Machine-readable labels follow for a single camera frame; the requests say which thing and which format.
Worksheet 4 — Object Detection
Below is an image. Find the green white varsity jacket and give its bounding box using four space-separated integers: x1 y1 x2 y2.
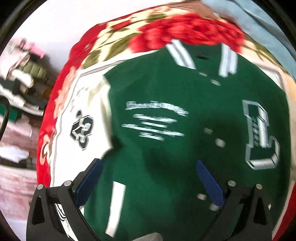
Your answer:
50 40 291 240

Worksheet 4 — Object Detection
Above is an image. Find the clothes rack with garments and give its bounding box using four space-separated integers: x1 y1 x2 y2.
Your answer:
1 39 55 123

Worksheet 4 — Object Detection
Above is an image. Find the pink floral curtain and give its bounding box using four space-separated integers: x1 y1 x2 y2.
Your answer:
1 115 41 235

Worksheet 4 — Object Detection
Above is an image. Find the red floral blanket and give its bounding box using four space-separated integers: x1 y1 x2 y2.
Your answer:
37 1 295 240

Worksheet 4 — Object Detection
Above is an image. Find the light blue quilt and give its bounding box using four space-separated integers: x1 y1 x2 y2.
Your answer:
202 0 295 78

